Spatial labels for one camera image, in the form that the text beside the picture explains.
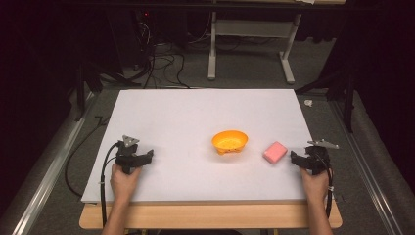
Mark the orange soap dish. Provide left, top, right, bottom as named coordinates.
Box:
left=210, top=129, right=250, bottom=156

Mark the black floor cable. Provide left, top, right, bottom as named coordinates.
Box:
left=64, top=115, right=111, bottom=199

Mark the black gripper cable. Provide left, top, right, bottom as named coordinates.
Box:
left=99, top=141, right=120, bottom=228
left=317, top=154, right=335, bottom=219

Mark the person's right hand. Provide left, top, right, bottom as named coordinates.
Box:
left=299, top=166, right=331, bottom=206

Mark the white board sheet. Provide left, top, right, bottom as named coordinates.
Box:
left=80, top=88, right=315, bottom=204

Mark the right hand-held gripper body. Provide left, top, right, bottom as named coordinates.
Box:
left=304, top=139, right=341, bottom=176

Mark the silver metal rail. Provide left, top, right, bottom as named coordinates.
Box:
left=328, top=97, right=415, bottom=235
left=9, top=92, right=100, bottom=235

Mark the white desk frame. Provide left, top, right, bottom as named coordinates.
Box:
left=207, top=11, right=303, bottom=85

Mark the black metal stand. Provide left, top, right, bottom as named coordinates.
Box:
left=294, top=64, right=357, bottom=134
left=73, top=62, right=104, bottom=122

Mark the dark computer tower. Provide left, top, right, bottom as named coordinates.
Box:
left=131, top=9, right=157, bottom=71

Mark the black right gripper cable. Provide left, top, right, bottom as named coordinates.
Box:
left=317, top=154, right=335, bottom=219

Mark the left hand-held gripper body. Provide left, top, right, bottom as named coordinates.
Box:
left=115, top=134, right=143, bottom=175

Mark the person's left hand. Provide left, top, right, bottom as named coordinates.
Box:
left=110, top=163, right=143, bottom=205

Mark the wooden table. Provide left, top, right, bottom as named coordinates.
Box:
left=78, top=199, right=344, bottom=230

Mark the tangle of black cables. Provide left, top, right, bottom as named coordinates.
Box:
left=130, top=13, right=191, bottom=90

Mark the pink soap bar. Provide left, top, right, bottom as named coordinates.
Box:
left=262, top=140, right=289, bottom=165

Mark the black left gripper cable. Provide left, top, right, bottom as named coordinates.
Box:
left=99, top=141, right=120, bottom=228

